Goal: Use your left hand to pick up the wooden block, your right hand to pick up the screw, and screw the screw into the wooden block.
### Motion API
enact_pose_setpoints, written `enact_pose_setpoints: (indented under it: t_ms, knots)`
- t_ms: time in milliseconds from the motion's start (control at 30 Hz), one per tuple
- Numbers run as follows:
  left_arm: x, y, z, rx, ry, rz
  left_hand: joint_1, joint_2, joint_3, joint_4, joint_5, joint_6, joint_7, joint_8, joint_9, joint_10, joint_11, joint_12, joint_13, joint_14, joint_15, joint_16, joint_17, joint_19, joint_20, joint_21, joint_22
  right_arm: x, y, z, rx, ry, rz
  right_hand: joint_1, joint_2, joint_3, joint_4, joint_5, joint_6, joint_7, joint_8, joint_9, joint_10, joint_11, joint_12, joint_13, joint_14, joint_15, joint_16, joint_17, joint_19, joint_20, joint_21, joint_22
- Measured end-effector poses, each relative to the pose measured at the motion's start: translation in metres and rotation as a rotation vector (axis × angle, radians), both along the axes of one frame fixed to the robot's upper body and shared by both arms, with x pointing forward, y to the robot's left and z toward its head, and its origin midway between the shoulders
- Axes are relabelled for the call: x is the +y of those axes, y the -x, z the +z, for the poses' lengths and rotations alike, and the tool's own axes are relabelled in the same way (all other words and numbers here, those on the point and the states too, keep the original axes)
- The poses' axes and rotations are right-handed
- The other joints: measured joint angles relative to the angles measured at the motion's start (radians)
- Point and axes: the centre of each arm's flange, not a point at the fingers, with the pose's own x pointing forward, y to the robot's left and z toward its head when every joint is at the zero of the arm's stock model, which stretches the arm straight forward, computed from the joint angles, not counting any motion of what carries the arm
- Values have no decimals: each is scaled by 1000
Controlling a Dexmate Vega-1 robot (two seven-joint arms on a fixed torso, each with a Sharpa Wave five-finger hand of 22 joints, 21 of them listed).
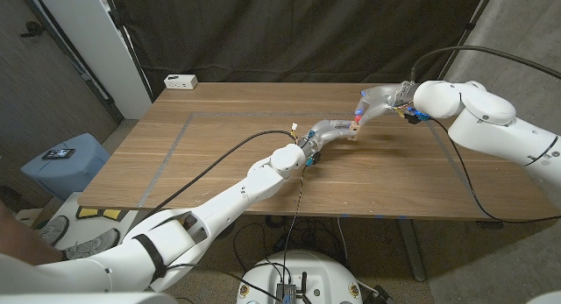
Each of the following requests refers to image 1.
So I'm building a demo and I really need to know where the grey sneaker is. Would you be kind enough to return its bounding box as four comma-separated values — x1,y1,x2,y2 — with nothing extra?
38,215,70,246
60,228,121,261

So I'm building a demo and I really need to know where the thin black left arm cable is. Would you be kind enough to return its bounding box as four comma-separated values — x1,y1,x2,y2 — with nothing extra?
166,163,307,303

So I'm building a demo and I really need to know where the blue stool with phone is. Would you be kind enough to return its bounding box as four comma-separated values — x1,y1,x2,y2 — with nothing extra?
19,132,110,202

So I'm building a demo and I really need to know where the white power strip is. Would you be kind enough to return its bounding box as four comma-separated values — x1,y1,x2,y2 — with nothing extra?
163,74,199,90

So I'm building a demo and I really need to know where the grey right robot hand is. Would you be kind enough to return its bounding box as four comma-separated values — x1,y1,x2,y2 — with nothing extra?
354,80,417,126

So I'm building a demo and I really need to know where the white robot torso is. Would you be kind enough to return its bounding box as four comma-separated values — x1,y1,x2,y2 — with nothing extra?
236,250,364,304

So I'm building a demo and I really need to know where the black phone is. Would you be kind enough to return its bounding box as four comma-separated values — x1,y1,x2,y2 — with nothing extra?
41,148,76,160

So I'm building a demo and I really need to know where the black door handle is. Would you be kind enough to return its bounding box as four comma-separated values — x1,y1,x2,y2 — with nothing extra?
18,21,47,38

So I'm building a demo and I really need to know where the yellow and black floor pad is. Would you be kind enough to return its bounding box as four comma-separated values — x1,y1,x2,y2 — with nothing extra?
76,206,128,221

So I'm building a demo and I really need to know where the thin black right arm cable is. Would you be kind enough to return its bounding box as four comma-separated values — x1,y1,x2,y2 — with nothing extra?
429,117,561,224

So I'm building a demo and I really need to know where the person's bare leg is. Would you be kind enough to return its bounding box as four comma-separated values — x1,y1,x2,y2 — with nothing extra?
0,202,65,266

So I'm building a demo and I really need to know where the white floor platform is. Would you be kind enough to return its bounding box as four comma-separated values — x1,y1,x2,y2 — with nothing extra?
43,192,146,252

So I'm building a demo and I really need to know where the grey table leg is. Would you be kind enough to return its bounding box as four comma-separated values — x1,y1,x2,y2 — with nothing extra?
396,218,427,282

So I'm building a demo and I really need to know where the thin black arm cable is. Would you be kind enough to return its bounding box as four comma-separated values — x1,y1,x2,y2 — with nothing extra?
429,117,561,224
166,163,307,303

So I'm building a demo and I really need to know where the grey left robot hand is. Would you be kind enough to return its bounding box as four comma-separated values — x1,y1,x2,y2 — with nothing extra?
296,119,359,161

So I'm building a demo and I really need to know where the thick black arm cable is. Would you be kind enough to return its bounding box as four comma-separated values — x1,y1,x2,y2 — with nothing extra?
135,129,298,226
410,45,561,81

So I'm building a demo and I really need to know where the wooden table panel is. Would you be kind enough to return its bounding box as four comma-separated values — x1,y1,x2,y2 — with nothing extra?
138,110,490,220

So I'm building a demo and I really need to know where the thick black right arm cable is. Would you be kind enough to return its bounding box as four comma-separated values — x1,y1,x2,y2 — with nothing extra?
410,45,561,81

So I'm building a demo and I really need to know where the black backdrop frame pole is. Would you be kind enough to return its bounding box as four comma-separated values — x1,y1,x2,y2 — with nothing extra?
103,0,154,103
437,0,499,84

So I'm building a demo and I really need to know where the white pillar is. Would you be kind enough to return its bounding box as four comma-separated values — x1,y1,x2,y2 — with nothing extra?
32,0,153,120

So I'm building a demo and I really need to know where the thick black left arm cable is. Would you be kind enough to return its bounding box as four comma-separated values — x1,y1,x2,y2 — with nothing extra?
135,129,298,226

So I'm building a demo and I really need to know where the black floor cable bundle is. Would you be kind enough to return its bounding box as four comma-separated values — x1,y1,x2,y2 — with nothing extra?
231,214,352,274

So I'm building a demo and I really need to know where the black curtain backdrop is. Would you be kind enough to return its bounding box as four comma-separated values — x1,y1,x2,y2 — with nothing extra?
107,0,490,99

